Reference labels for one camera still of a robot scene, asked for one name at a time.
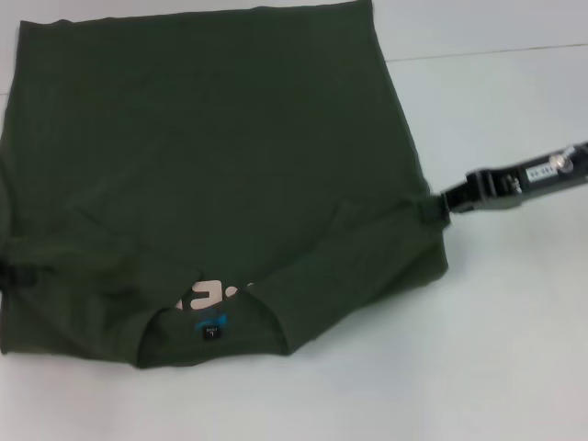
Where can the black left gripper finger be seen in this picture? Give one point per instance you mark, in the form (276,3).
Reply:
(18,275)

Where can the right gripper label-side finger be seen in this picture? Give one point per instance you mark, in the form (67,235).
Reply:
(459,197)

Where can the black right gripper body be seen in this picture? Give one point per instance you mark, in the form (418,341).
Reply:
(528,181)

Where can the dark green FREE t-shirt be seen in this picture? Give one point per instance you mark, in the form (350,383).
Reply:
(206,161)

